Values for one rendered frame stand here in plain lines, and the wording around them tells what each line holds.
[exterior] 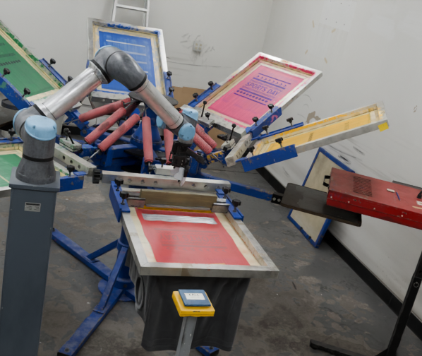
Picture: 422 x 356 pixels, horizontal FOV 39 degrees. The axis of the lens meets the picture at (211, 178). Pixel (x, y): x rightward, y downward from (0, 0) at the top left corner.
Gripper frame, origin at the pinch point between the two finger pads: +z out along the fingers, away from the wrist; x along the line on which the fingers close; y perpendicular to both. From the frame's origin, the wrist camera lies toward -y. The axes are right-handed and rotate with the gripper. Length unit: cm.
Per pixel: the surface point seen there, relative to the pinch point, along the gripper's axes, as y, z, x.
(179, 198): -0.3, 7.9, 1.1
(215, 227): -16.0, 16.0, 15.2
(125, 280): -2, 99, -78
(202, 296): 10, 15, 77
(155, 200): 11.2, 10.0, 1.0
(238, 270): -11, 14, 60
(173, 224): 4.4, 16.1, 14.4
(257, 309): -92, 110, -62
